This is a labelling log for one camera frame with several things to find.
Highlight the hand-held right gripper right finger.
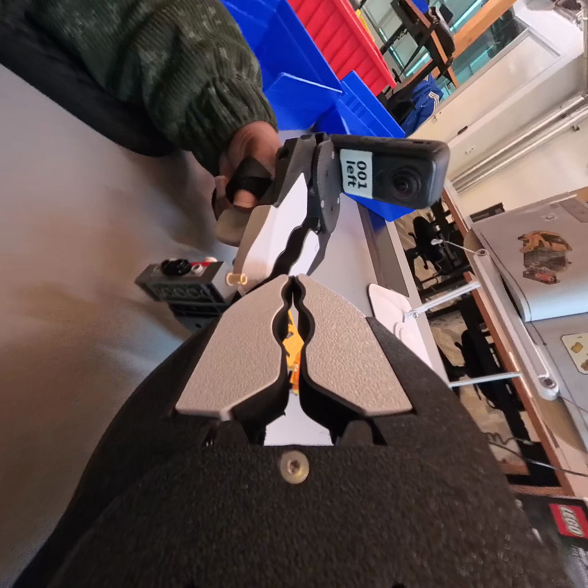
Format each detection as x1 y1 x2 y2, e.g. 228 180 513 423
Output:
293 273 413 418

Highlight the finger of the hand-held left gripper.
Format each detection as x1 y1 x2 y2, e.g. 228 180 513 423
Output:
233 174 310 289
293 230 330 278

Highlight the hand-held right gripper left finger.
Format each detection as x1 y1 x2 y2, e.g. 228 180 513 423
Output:
175 274 294 422

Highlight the yellow lego panel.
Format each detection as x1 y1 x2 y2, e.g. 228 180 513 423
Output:
281 307 305 397

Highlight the yellow lego car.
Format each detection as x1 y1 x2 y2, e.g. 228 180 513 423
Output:
134 256 250 334

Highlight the person's left forearm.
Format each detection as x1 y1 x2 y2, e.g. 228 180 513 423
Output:
28 0 279 177

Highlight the lego instruction booklet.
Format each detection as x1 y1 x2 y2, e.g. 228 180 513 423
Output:
469 192 588 460

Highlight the person's left hand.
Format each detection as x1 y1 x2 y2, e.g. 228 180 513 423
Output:
213 122 282 212

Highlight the blue plastic bin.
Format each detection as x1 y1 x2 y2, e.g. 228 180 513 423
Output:
316 70 416 222
220 0 344 132

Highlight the red plastic bin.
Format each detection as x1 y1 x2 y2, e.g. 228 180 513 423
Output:
286 0 397 96

